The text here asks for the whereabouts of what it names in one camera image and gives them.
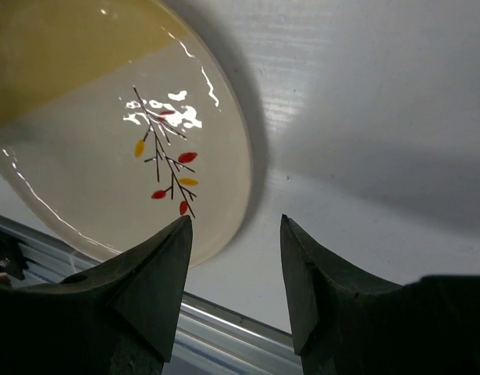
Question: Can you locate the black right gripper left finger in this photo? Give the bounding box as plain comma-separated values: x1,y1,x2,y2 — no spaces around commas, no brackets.
0,216,193,374

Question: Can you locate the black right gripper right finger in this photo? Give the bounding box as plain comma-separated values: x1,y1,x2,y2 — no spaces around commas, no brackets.
280,216,480,374

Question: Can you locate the yellow cream floral plate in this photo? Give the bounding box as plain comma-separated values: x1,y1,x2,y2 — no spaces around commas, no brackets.
0,1,252,265

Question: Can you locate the aluminium rail frame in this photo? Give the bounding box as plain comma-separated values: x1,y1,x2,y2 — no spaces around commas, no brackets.
0,216,303,374

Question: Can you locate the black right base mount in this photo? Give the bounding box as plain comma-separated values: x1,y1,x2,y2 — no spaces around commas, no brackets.
0,231,28,285

